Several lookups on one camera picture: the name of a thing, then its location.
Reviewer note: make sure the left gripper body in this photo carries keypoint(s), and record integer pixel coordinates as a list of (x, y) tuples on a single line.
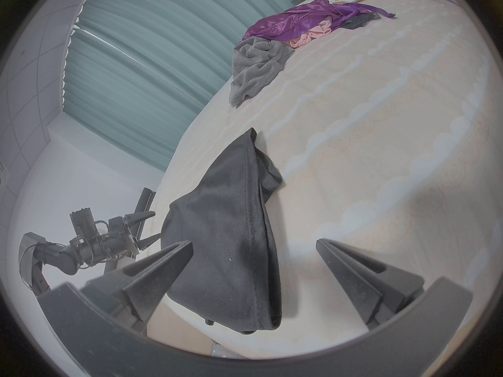
[(120, 238)]

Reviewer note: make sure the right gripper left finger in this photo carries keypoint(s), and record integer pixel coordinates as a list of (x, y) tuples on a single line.
[(153, 285)]

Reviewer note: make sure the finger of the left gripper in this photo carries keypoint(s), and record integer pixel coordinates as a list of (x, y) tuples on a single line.
[(149, 240), (139, 217)]

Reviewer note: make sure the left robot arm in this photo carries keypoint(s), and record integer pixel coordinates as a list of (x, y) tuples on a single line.
[(59, 255)]

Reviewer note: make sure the blue-green curtain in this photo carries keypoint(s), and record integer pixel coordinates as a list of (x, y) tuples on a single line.
[(188, 26), (129, 104)]

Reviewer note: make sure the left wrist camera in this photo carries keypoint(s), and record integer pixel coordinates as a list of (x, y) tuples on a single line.
[(83, 221)]

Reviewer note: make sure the pink garment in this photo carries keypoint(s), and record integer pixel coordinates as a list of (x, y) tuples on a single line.
[(310, 35)]

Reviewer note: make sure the bed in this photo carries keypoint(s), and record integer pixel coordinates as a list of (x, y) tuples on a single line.
[(373, 132)]

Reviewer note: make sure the grey knit garment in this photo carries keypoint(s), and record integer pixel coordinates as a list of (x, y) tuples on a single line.
[(255, 69)]

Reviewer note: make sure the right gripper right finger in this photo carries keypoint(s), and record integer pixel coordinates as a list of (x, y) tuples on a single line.
[(361, 285)]

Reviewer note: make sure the purple satin garment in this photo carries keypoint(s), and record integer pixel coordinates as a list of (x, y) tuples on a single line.
[(290, 20)]

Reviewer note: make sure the black T-shirt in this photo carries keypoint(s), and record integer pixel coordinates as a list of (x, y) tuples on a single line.
[(232, 242)]

